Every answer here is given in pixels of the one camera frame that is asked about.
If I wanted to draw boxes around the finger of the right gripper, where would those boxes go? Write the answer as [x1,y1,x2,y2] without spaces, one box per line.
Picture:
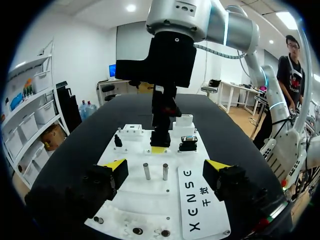
[149,83,182,154]

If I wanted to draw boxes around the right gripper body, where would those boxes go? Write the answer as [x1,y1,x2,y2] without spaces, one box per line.
[114,31,198,89]

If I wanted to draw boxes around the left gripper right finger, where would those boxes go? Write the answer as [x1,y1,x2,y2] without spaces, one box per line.
[202,159,273,219]

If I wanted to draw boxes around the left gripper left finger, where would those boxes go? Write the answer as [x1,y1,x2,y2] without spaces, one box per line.
[63,158,130,221]

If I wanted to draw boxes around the white board with sockets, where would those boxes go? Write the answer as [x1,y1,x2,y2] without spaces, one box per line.
[84,114,232,240]

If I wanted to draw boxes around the black multi-pin connector plug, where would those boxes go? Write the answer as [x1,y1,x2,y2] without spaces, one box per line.
[178,135,199,152]

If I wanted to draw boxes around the small black plug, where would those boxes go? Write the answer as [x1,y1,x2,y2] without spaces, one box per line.
[113,133,124,149]

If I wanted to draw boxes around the person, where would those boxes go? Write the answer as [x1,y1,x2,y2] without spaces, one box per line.
[252,34,307,151]

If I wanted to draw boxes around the white cable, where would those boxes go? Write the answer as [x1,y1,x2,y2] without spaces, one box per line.
[193,42,252,78]

